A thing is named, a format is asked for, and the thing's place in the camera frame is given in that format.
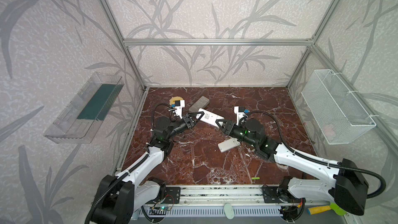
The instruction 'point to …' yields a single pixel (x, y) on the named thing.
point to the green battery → (255, 178)
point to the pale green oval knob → (229, 211)
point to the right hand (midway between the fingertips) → (217, 117)
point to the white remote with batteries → (228, 144)
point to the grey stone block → (200, 103)
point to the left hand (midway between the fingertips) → (206, 113)
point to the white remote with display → (210, 117)
